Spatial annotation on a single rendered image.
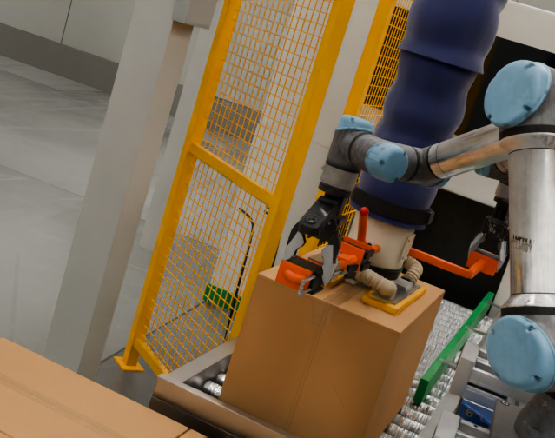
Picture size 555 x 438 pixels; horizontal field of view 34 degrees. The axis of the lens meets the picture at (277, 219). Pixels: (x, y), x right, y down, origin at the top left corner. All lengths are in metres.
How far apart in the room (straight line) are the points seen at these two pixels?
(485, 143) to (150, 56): 1.61
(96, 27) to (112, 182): 9.19
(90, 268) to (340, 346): 1.26
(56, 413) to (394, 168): 1.02
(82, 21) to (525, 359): 11.26
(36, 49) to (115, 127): 9.44
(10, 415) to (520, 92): 1.36
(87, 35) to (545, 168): 11.10
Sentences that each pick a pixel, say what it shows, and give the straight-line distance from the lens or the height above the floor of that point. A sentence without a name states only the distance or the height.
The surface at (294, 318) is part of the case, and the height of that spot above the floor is 0.87.
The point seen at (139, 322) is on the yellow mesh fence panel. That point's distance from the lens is 3.84.
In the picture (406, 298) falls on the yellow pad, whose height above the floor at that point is 0.97.
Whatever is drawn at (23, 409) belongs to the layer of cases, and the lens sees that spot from 2.24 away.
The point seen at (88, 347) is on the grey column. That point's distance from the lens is 3.37.
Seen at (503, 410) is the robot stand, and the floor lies 1.04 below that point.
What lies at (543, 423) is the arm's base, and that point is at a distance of 1.60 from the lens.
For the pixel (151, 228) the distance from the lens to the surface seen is 5.59.
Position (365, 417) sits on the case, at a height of 0.71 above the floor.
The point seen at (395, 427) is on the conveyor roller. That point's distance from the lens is 2.76.
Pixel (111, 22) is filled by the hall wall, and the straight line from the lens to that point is 12.23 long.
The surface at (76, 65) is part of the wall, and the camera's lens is 12.27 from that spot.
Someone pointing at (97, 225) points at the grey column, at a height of 0.71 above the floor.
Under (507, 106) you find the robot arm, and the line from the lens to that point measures 1.52.
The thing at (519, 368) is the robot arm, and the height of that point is 1.19.
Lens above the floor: 1.58
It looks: 12 degrees down
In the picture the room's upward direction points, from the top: 17 degrees clockwise
